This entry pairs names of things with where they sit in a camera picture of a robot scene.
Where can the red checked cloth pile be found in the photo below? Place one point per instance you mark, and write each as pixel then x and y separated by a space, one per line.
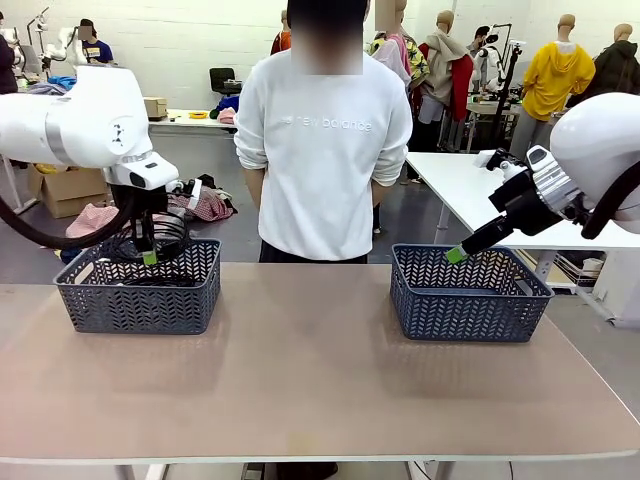
pixel 205 207

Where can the large cardboard floor box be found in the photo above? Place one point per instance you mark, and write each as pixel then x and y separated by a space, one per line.
pixel 70 192

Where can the yellow tape roll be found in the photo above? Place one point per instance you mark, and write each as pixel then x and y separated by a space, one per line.
pixel 198 115

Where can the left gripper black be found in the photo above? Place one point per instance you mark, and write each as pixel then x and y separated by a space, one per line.
pixel 140 200

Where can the pink green cloth heap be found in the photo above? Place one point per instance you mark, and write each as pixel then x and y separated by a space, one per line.
pixel 226 112

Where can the white background table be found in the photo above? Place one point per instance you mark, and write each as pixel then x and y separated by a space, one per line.
pixel 190 124

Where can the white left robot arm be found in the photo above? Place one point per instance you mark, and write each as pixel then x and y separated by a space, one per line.
pixel 75 120

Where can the mannequin with yellow hoodie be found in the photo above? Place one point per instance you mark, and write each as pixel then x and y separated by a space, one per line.
pixel 555 75

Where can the person in white sweatshirt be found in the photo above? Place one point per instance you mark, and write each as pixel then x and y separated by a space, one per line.
pixel 320 150

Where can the mannequin with dark jacket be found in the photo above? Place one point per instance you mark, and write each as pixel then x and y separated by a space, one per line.
pixel 617 65

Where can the person's left forearm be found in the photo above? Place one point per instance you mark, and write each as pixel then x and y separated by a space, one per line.
pixel 380 192

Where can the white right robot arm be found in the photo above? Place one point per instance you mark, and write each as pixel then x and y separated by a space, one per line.
pixel 600 135

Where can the black tripod stand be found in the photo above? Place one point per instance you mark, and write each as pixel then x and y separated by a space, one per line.
pixel 510 75

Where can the mannequin with beige red hoodie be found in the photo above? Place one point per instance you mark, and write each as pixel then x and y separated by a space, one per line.
pixel 442 70

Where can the white side table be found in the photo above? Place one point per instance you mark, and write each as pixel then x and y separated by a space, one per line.
pixel 450 175

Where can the person's right forearm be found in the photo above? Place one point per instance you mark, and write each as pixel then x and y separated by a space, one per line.
pixel 254 187

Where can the black office chair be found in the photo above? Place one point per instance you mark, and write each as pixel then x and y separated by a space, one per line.
pixel 224 80

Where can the person in orange top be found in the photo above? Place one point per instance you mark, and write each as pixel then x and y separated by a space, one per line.
pixel 282 37

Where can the man in blue shirt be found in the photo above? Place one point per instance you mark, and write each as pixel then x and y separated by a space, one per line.
pixel 97 47

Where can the person in dark clothes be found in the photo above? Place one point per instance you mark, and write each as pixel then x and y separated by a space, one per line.
pixel 7 60

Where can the white humanoid background robot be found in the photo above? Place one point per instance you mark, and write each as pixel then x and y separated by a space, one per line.
pixel 492 60

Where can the mannequin with floral shirt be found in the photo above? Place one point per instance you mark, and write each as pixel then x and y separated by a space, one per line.
pixel 407 60

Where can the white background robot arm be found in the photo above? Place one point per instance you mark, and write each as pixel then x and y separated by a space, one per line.
pixel 60 47

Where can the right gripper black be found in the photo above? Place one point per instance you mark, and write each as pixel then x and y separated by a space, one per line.
pixel 522 205

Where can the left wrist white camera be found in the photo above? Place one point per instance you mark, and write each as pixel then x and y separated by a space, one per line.
pixel 192 192

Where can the cardboard box on table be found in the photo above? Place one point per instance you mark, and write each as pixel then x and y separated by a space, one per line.
pixel 156 107

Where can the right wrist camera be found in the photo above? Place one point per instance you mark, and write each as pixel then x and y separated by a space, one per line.
pixel 505 162

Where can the grey-blue plastic lattice basket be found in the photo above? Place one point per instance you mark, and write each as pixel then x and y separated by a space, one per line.
pixel 140 310
pixel 465 315

